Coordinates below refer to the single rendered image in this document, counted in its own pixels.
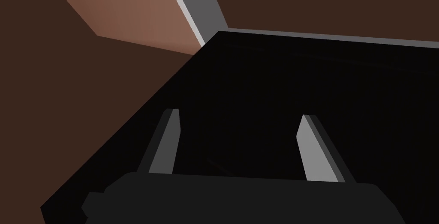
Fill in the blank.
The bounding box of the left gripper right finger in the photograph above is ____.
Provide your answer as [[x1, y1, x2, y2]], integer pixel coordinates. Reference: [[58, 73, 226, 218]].
[[296, 114, 357, 184]]

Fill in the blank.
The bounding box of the black cabinet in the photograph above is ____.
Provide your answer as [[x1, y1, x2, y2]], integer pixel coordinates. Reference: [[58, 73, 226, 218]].
[[40, 30, 439, 224]]

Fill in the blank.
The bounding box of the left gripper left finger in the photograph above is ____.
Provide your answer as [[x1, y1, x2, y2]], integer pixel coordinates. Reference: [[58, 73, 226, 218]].
[[137, 108, 181, 175]]

